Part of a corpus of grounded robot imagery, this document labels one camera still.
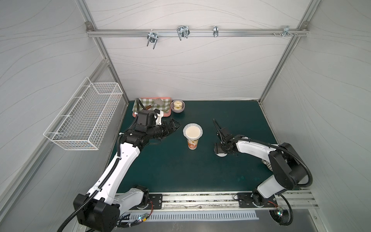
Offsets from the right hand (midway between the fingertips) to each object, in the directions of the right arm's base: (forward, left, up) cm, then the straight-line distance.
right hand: (221, 147), depth 92 cm
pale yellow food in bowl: (+32, +32, +5) cm, 45 cm away
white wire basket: (-5, +72, +31) cm, 78 cm away
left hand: (-3, +27, +25) cm, 37 cm away
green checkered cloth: (+38, +59, +1) cm, 70 cm away
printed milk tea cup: (-2, +19, +8) cm, 20 cm away
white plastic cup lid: (-5, 0, -1) cm, 5 cm away
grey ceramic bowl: (+29, +31, +2) cm, 42 cm away
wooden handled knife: (+32, +57, +1) cm, 65 cm away
